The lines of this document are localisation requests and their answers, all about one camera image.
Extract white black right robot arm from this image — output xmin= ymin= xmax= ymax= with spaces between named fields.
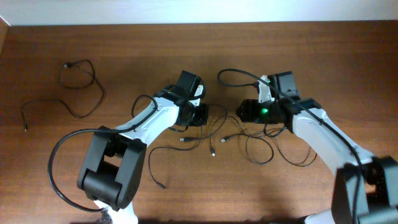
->
xmin=236 ymin=72 xmax=397 ymax=223

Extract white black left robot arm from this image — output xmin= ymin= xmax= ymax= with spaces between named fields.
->
xmin=77 ymin=71 xmax=208 ymax=223

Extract wooden side panel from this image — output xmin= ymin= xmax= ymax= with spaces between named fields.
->
xmin=0 ymin=17 xmax=10 ymax=52

